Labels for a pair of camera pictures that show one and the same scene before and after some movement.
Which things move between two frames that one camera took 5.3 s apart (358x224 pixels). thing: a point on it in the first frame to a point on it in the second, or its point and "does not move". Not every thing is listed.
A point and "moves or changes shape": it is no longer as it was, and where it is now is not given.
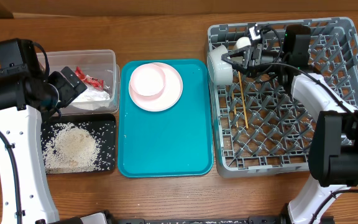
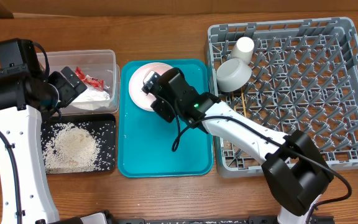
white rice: (69, 149) does not move
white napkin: (91, 99) does not move
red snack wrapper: (97, 84) does not move
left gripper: (69, 92) does not move
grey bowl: (220, 70) moves or changes shape
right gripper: (248, 60) to (160, 109)
